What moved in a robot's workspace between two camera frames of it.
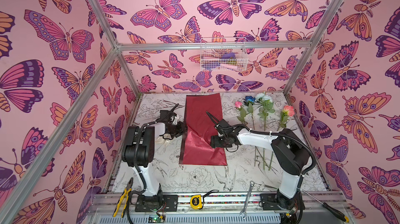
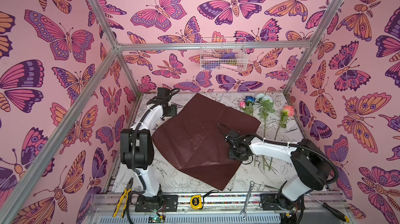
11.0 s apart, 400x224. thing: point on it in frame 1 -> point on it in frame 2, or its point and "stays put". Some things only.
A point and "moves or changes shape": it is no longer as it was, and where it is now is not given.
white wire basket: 226,53 stays put
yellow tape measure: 196,201 stays put
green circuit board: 156,219 stays put
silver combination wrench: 244,212 stays put
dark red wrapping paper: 202,113 moves or changes shape
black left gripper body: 176,130 -> 171,110
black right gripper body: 221,127 -> 234,152
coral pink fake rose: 288,110 stays put
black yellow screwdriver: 334,210 stays put
